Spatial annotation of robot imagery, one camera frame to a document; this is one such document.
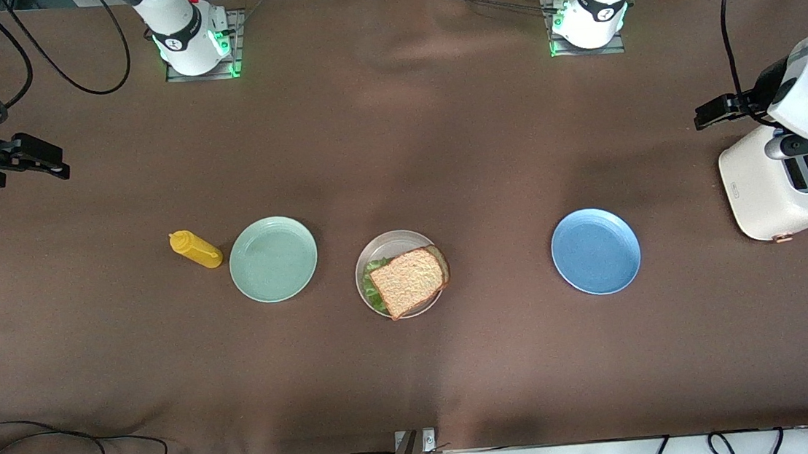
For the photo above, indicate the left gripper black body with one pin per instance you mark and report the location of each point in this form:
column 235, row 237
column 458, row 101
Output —
column 765, row 88

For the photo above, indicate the yellow squeeze bottle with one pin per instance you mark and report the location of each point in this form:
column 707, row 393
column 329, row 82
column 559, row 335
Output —
column 198, row 251

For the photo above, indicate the brown bread slice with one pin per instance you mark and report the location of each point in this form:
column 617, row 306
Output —
column 443, row 261
column 409, row 281

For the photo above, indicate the green lettuce leaf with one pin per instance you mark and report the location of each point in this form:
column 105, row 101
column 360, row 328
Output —
column 375, row 299

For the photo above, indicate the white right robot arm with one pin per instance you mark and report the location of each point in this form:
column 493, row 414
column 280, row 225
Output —
column 174, row 27

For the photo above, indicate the blue plate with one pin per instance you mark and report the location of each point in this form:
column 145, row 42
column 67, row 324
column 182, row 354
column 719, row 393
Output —
column 596, row 251

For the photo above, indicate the mint green plate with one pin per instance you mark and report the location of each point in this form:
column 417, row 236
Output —
column 273, row 259

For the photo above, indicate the beige plate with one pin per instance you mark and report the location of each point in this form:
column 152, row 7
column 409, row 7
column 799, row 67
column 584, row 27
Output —
column 376, row 248

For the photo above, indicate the white toaster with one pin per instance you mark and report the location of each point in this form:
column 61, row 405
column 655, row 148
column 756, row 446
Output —
column 760, row 203

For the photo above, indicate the copper toaster lever knob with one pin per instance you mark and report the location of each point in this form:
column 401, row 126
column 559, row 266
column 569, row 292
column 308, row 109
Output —
column 783, row 238

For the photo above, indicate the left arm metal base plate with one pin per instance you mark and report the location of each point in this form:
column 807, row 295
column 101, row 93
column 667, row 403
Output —
column 618, row 43

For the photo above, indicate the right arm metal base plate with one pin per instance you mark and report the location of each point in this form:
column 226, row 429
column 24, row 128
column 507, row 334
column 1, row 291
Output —
column 239, row 51

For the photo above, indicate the small metal bracket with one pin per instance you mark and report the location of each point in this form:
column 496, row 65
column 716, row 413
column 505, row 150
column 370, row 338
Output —
column 428, row 440

